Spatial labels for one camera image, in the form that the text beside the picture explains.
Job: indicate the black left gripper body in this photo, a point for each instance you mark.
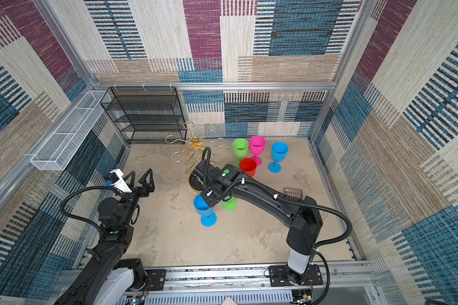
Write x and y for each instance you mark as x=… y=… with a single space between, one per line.
x=135 y=196

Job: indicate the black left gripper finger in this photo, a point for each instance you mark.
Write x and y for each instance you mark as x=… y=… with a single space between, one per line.
x=147 y=184
x=128 y=182

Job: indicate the blue wine glass back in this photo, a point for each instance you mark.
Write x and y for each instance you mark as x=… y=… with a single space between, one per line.
x=208 y=217

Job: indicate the blue wine glass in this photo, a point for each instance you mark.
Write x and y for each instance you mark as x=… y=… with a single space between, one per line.
x=208 y=217
x=279 y=152

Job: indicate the green wine glass back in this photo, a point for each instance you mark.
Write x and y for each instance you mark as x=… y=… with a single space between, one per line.
x=229 y=203

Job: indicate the green wine glass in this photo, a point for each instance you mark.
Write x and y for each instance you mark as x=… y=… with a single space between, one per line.
x=229 y=203
x=240 y=150

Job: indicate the green wine glass front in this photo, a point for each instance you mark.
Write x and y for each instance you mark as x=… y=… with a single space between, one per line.
x=240 y=150

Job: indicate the red wine glass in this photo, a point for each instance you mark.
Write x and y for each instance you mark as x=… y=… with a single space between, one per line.
x=248 y=166

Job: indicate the pink wine glass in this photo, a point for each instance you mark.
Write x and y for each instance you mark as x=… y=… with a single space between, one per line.
x=257 y=146

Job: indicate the blue wine glass front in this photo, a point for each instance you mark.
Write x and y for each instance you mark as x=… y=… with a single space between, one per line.
x=279 y=152

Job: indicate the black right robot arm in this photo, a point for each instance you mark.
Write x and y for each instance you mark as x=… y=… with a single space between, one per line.
x=302 y=217

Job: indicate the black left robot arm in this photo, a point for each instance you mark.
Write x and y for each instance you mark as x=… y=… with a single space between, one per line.
x=99 y=244

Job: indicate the black mesh shelf rack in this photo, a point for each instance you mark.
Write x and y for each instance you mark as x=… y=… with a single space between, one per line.
x=145 y=114

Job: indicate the brown slotted scoop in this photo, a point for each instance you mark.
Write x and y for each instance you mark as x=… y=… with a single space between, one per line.
x=293 y=192

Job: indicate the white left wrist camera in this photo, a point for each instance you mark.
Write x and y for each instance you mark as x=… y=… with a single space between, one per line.
x=115 y=179

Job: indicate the white wire mesh basket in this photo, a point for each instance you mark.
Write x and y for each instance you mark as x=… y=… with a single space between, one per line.
x=59 y=149

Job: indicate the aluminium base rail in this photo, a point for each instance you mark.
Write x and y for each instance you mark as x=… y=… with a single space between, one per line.
x=337 y=282

